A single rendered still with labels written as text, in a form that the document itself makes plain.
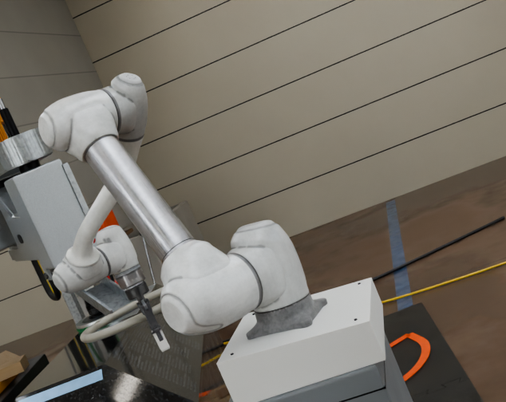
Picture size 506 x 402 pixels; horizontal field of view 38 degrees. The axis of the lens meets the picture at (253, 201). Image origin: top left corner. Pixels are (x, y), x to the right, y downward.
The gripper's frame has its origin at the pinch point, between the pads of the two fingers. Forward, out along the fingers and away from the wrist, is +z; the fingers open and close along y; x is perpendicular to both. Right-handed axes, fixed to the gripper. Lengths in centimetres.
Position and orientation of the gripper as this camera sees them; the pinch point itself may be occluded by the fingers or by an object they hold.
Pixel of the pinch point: (160, 340)
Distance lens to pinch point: 251.1
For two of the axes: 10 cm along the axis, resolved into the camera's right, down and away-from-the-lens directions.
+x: -8.8, 4.3, -2.3
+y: -2.2, 0.6, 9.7
